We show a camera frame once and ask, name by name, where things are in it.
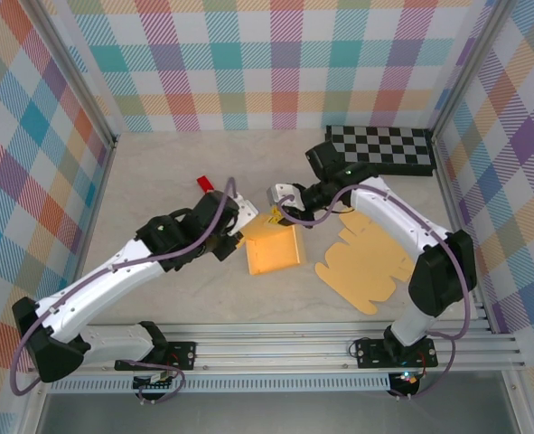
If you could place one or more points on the yellow paper box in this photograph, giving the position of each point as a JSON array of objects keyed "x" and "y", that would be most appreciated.
[
  {"x": 366, "y": 267},
  {"x": 273, "y": 248}
]

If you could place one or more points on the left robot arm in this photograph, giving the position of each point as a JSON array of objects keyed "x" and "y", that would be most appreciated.
[{"x": 95, "y": 289}]

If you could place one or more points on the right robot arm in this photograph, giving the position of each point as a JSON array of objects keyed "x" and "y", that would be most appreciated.
[{"x": 443, "y": 276}]

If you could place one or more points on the red wooden block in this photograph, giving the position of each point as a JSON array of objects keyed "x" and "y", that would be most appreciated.
[{"x": 204, "y": 184}]

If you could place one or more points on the black grey chessboard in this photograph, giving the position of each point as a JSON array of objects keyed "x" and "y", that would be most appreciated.
[{"x": 384, "y": 144}]

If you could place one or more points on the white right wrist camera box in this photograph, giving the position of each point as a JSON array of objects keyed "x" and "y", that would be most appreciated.
[{"x": 280, "y": 194}]

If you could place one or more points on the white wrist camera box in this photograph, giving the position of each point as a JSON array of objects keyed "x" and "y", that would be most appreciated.
[
  {"x": 280, "y": 194},
  {"x": 248, "y": 212}
]

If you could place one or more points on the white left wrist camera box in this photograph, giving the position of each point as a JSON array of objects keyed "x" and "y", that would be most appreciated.
[{"x": 248, "y": 212}]

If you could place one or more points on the aluminium side rail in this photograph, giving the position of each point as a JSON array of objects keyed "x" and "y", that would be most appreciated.
[
  {"x": 97, "y": 203},
  {"x": 452, "y": 203}
]

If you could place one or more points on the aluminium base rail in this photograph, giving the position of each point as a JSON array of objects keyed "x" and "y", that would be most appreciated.
[{"x": 271, "y": 348}]

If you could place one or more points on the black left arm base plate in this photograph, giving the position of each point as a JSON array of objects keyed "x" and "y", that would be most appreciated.
[{"x": 183, "y": 355}]

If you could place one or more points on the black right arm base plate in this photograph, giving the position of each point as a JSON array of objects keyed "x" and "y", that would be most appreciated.
[{"x": 370, "y": 355}]

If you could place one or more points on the aluminium corner post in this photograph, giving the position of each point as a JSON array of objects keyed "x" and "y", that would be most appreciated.
[
  {"x": 77, "y": 72},
  {"x": 469, "y": 68}
]

